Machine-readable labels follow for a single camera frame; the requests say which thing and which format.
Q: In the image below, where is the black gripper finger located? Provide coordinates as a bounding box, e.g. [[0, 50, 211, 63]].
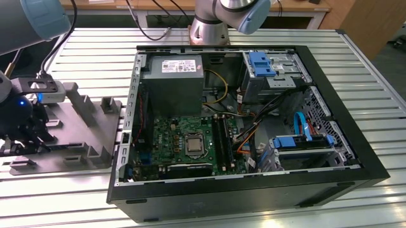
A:
[[0, 134, 24, 157], [19, 118, 59, 154]]

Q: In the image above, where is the black RAM slot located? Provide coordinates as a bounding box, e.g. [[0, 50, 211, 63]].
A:
[[211, 114, 229, 172]]

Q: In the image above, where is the grey parts rack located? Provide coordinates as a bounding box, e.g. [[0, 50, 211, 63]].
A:
[[8, 82, 124, 176]]

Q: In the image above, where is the green motherboard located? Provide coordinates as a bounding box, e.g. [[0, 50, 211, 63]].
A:
[[128, 115, 251, 181]]

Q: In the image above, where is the grey power supply unit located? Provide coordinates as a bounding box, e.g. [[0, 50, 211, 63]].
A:
[[140, 55, 206, 118]]

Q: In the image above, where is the CPU socket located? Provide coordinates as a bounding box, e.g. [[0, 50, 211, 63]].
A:
[[183, 132, 209, 159]]

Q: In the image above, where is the silver CPU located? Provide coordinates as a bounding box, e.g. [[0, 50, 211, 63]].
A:
[[186, 138, 203, 152]]

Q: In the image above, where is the black graphics card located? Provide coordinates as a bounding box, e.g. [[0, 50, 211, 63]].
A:
[[158, 162, 214, 180]]

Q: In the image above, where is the wooden desk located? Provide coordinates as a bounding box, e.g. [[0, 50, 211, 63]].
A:
[[60, 0, 333, 29]]

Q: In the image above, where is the black PC case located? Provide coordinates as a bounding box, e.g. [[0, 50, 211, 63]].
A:
[[106, 44, 392, 223]]

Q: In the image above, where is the blue drive bay latch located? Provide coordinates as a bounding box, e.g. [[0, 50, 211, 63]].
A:
[[249, 51, 277, 78]]

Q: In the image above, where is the hard disk in blue carrier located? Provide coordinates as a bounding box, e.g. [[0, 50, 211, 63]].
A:
[[273, 134, 335, 150]]

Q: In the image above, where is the silver drive cage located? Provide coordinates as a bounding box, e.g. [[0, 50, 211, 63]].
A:
[[241, 51, 314, 103]]

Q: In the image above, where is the silver disk bay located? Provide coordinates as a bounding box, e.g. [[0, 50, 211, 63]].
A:
[[269, 137, 349, 171]]

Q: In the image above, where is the wooden cabinet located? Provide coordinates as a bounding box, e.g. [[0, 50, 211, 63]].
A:
[[326, 0, 406, 60]]

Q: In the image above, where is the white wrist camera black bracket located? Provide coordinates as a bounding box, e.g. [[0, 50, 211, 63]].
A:
[[11, 76, 68, 105]]

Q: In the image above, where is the yellow wire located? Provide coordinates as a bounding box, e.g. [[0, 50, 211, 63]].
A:
[[203, 68, 229, 105]]

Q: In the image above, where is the orange wire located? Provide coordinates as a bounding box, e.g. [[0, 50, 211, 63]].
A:
[[237, 121, 265, 155]]

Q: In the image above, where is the black wire bundle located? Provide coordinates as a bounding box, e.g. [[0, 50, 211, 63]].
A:
[[233, 86, 309, 143]]

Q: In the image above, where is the blue data wire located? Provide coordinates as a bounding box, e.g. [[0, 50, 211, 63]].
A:
[[293, 111, 314, 142]]

